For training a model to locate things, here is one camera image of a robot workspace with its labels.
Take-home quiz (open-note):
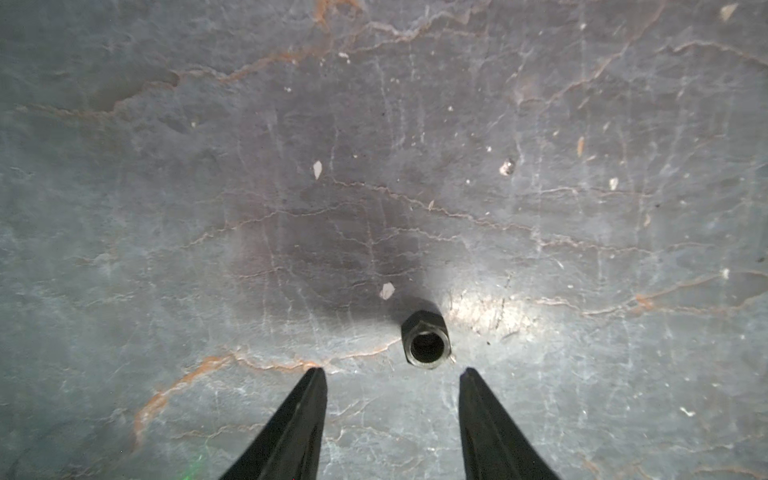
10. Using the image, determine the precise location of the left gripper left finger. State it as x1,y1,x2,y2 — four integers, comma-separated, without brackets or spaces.
221,367,328,480

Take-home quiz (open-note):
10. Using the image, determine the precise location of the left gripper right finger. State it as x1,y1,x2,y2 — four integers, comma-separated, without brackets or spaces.
459,368,559,480

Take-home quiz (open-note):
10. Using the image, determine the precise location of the black hex nut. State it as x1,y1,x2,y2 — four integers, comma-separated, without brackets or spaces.
401,310,451,369

